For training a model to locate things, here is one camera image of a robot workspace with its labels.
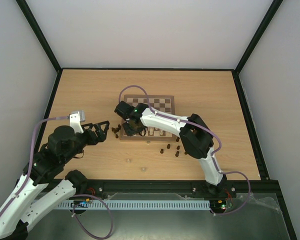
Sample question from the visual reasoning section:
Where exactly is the black frame post right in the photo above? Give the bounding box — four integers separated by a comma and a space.
234, 0, 284, 73

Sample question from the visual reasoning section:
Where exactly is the white chess queen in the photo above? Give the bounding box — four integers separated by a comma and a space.
149, 128, 154, 136

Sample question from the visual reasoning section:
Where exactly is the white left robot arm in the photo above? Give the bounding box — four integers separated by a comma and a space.
0, 118, 110, 240

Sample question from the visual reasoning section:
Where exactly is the black frame post left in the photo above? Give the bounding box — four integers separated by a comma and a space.
15, 0, 62, 73

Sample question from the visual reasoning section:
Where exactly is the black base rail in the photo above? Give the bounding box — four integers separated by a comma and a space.
44, 178, 281, 198

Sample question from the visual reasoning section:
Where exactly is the white slotted cable duct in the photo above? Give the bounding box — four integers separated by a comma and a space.
55, 200, 211, 211

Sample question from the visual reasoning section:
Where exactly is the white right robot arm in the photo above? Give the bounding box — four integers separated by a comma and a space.
114, 101, 227, 196

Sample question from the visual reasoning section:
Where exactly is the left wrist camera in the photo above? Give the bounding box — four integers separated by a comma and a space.
69, 110, 86, 134

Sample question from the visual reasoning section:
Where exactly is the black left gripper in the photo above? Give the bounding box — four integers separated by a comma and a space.
62, 120, 111, 163

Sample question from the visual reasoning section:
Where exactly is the wooden chess board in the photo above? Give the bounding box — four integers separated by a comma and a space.
119, 94, 182, 143

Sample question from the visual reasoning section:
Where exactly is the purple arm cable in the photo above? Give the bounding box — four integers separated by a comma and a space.
118, 85, 251, 217
0, 115, 72, 228

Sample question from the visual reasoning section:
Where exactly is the black frame post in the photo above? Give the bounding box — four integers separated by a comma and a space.
15, 0, 62, 73
234, 0, 284, 73

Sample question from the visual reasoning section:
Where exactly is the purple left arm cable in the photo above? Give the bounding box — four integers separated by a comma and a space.
0, 115, 72, 228

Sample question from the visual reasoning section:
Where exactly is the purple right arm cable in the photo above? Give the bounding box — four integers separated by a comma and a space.
118, 85, 251, 217

